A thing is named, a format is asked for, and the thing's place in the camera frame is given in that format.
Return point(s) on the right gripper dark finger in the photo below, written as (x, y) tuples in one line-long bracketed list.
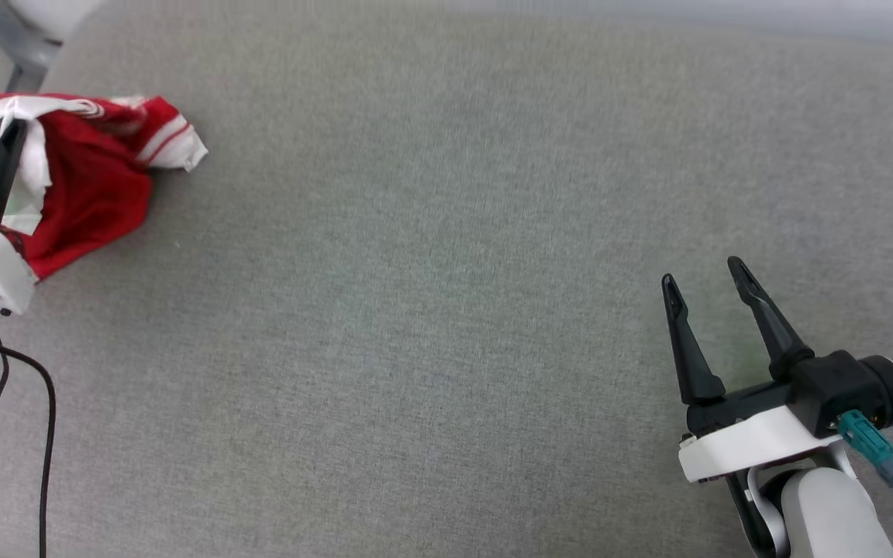
[(780, 341), (693, 372)]

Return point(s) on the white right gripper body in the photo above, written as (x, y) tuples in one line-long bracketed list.
[(749, 446)]

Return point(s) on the red white basketball jersey shirt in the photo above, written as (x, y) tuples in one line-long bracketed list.
[(98, 186)]

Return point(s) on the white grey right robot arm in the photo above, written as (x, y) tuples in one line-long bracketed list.
[(834, 519)]

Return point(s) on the grey fabric surface cover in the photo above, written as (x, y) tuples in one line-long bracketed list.
[(446, 310)]

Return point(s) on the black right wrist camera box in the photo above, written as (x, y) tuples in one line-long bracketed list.
[(830, 387)]

